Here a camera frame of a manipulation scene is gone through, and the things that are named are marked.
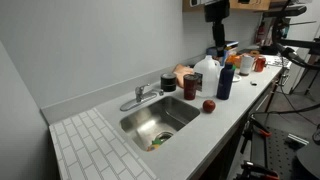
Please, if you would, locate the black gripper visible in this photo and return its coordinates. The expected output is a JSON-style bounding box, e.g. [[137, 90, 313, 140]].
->
[[203, 0, 231, 58]]

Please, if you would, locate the chrome sink tap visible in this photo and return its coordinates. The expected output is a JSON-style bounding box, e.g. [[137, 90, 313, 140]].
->
[[119, 83, 165, 112]]

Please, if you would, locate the blue box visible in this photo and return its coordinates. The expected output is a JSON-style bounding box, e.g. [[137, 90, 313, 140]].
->
[[205, 40, 240, 66]]

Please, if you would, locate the orange container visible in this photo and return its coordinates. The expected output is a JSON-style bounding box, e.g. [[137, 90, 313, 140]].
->
[[225, 53, 242, 69]]

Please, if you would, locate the red fire extinguisher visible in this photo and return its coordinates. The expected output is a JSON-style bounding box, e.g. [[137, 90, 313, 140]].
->
[[255, 21, 268, 46]]

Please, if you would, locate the white mug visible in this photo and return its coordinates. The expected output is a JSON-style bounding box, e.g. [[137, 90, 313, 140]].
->
[[239, 54, 256, 77]]

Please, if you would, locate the translucent plastic jug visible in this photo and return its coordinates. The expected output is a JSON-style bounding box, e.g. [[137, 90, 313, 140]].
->
[[193, 54, 222, 98]]

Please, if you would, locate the dark blue bottle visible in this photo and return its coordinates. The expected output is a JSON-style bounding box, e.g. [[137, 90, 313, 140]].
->
[[216, 62, 236, 101]]

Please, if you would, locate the red mug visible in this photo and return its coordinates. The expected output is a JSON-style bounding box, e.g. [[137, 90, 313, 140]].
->
[[253, 55, 268, 73]]

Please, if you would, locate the peach cloth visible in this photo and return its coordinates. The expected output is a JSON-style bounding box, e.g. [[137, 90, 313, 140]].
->
[[171, 63, 195, 89]]

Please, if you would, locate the dark red tumbler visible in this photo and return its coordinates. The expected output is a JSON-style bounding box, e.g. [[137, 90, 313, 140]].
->
[[182, 73, 200, 101]]

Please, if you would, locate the black cylindrical container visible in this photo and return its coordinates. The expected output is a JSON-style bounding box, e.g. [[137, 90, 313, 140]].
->
[[160, 72, 178, 93]]

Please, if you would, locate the black overhead stand head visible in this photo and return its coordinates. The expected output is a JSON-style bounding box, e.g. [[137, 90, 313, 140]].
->
[[263, 4, 308, 18]]

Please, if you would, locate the red apple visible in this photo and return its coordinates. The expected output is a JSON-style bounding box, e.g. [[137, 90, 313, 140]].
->
[[202, 99, 217, 114]]

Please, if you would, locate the black horizontal stand rod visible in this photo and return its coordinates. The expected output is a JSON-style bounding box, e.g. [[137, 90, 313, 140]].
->
[[279, 38, 320, 54]]

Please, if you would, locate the stainless steel sink basin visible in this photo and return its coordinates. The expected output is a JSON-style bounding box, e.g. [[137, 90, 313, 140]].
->
[[119, 95, 201, 153]]

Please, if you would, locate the orange black clamp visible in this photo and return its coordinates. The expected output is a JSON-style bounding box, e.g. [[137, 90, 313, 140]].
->
[[239, 160, 281, 180], [248, 114, 273, 138]]

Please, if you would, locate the round sink drain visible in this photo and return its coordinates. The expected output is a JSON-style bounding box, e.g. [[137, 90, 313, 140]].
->
[[154, 131, 175, 141]]

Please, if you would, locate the green yellow toy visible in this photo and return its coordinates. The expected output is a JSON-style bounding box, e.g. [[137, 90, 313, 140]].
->
[[146, 138, 165, 153]]

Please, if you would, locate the black perforated board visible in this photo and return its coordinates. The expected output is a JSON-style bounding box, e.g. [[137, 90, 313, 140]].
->
[[251, 126, 314, 180]]

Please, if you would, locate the silver metal bar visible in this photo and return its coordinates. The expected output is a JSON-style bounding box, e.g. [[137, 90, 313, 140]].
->
[[287, 133, 310, 146]]

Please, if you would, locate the black round base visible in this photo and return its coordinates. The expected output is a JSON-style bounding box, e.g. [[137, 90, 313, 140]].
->
[[296, 141, 320, 180]]

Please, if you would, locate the white tile pattern mat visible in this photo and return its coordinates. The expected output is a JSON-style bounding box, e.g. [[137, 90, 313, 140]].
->
[[48, 107, 158, 180]]

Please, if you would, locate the wooden wall cabinet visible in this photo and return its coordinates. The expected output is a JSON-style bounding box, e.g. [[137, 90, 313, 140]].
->
[[182, 0, 272, 13]]

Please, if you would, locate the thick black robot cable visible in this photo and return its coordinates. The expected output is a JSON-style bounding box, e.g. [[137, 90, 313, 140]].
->
[[270, 0, 320, 72]]

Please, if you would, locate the thin black cable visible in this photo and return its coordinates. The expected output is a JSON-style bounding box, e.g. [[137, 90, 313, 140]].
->
[[249, 101, 320, 118]]

